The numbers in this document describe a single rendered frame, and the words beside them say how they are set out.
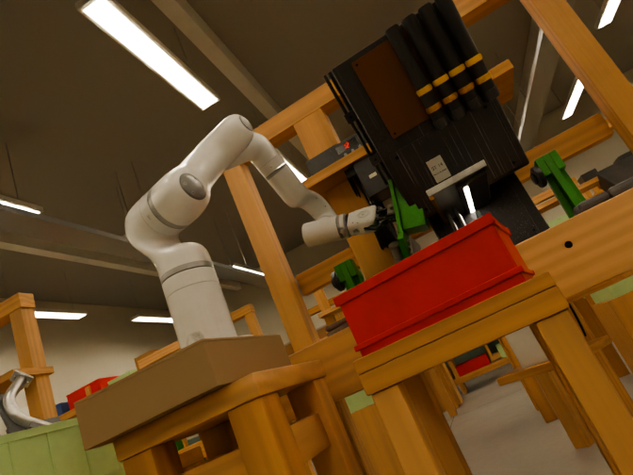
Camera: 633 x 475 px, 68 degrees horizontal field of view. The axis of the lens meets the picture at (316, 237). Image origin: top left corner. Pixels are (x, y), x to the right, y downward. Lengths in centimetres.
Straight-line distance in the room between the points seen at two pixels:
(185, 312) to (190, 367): 21
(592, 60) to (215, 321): 155
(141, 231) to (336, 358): 56
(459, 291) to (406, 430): 24
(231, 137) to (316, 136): 71
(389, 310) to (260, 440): 30
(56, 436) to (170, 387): 49
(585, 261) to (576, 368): 41
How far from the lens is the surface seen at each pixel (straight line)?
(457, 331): 78
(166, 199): 108
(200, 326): 101
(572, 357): 79
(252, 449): 85
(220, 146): 136
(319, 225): 160
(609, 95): 194
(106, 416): 97
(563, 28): 204
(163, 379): 88
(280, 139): 214
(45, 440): 129
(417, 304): 82
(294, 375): 97
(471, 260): 80
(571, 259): 116
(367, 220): 154
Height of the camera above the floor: 76
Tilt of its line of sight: 18 degrees up
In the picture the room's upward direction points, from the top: 24 degrees counter-clockwise
